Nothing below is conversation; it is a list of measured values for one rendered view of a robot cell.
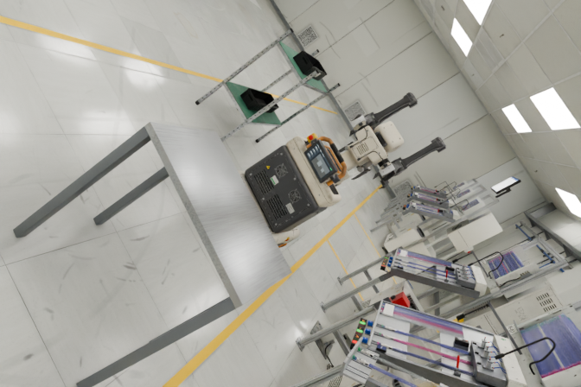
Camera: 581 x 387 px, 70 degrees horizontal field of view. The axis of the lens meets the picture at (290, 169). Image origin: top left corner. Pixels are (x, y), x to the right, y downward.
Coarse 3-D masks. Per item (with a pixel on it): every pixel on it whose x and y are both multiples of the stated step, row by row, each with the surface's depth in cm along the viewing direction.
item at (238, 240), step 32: (160, 128) 149; (192, 128) 169; (192, 160) 155; (224, 160) 178; (64, 192) 160; (192, 192) 144; (224, 192) 163; (32, 224) 166; (96, 224) 207; (224, 224) 150; (256, 224) 171; (224, 256) 139; (256, 256) 157; (256, 288) 145; (192, 320) 139
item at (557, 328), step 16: (544, 320) 240; (560, 320) 231; (528, 336) 234; (544, 336) 226; (560, 336) 218; (576, 336) 211; (544, 352) 213; (560, 352) 206; (576, 352) 199; (544, 368) 202; (560, 368) 195
